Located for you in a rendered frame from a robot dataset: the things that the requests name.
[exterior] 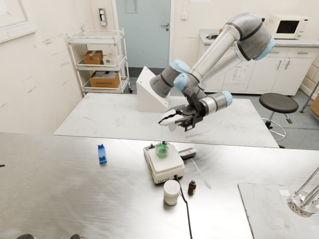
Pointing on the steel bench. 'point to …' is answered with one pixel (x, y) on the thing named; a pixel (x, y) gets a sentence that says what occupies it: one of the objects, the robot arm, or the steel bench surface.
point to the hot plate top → (173, 162)
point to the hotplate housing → (177, 172)
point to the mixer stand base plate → (272, 212)
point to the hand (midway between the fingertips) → (161, 120)
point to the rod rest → (102, 153)
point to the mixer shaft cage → (304, 199)
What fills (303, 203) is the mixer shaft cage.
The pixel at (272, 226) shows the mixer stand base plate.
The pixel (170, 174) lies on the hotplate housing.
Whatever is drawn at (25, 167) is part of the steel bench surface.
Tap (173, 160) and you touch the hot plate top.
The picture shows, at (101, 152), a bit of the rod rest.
